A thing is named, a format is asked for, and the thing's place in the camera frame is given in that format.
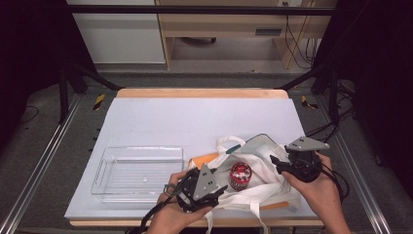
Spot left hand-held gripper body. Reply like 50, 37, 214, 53
164, 163, 219, 214

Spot black hanging desk cables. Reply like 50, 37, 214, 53
282, 1, 321, 70

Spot yellow-handled tool left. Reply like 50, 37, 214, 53
93, 94, 107, 111

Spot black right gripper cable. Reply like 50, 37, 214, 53
320, 161, 351, 204

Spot clear plastic tray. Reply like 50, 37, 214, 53
91, 145, 185, 205

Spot yellow-handled tool right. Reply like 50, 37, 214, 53
300, 95, 319, 110

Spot person's right hand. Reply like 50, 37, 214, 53
282, 153, 344, 222

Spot white cabinet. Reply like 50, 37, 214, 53
66, 0, 167, 65

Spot person's left hand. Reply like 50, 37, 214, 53
145, 170, 212, 234

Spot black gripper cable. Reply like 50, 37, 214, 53
128, 194, 179, 234
320, 161, 351, 204

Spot pale grey table mat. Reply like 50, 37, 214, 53
63, 97, 318, 220

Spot light wooden desk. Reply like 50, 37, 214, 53
155, 0, 337, 70

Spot dark curtain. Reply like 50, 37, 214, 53
0, 0, 96, 144
311, 0, 413, 191

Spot yellow-handled tool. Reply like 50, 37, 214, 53
93, 94, 107, 111
300, 95, 319, 110

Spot black horizontal frame bar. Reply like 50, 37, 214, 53
66, 4, 337, 17

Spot red patterned can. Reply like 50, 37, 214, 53
229, 162, 253, 191

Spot white tote bag coloured blobs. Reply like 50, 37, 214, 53
187, 133, 302, 234

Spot aluminium floor rail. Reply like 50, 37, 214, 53
0, 93, 83, 234
316, 95, 393, 234

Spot black floor cables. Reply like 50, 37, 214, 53
304, 79, 359, 158

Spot black metal stand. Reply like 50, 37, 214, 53
57, 60, 124, 125
276, 60, 341, 127

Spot wooden table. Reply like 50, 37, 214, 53
69, 87, 324, 228

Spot thin black floor cable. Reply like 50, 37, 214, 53
18, 104, 41, 125

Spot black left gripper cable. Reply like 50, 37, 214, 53
128, 194, 179, 234

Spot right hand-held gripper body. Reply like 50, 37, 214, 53
285, 136, 330, 183

